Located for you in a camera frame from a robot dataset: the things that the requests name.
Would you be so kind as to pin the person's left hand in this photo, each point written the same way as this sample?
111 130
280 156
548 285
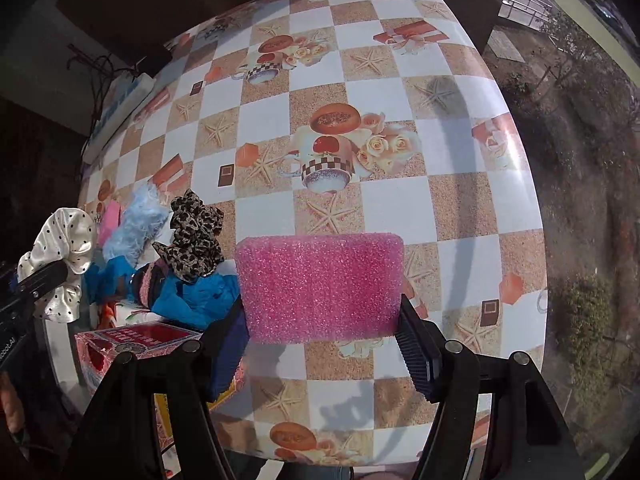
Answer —
10 405

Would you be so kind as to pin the leopard print scrunchie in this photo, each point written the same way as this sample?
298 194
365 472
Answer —
195 230

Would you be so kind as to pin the light blue fluffy scrunchie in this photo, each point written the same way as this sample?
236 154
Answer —
135 225

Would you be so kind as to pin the white polka dot scrunchie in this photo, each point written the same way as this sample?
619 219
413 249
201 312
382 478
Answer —
62 232

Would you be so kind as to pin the white power strip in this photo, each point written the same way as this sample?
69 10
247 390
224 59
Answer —
117 115

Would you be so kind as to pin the pink foam sponge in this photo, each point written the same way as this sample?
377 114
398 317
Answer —
320 285
110 220

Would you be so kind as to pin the checked printed tablecloth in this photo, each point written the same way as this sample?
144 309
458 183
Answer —
390 210

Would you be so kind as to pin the purple striped knitted cover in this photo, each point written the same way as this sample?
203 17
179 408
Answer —
147 285

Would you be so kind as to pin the red printed carton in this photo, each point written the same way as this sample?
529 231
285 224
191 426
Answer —
145 335

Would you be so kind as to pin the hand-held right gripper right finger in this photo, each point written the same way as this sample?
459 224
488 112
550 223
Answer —
417 357

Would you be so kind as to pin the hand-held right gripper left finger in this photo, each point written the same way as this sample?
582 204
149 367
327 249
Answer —
230 355

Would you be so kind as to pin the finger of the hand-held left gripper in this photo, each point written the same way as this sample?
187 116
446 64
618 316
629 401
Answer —
42 277

